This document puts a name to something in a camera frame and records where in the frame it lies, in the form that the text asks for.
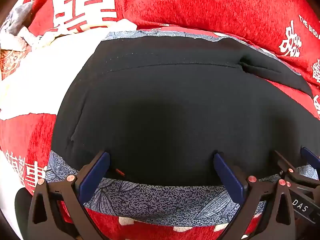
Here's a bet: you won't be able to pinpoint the blue-grey leaf-print cloth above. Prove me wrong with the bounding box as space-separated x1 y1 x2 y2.
45 29 320 227

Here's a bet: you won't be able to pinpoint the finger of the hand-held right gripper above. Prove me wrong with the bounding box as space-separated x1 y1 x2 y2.
301 147 320 171
273 150 320 188

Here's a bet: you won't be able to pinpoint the black pants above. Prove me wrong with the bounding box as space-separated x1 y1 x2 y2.
51 35 320 188

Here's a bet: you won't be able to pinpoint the white crumpled cloth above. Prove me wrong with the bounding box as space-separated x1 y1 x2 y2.
0 26 57 54

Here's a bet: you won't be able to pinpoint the red blanket with white characters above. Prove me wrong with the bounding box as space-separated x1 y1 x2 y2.
0 0 320 240

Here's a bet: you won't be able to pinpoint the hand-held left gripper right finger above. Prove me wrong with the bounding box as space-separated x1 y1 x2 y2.
213 152 296 240

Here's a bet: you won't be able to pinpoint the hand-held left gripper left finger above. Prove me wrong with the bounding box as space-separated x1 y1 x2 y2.
27 151 111 240

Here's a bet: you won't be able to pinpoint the grey crumpled cloth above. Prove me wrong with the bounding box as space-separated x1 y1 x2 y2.
0 3 34 37

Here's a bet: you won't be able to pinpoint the red ornate patterned cloth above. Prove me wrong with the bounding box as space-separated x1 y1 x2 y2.
0 49 29 81

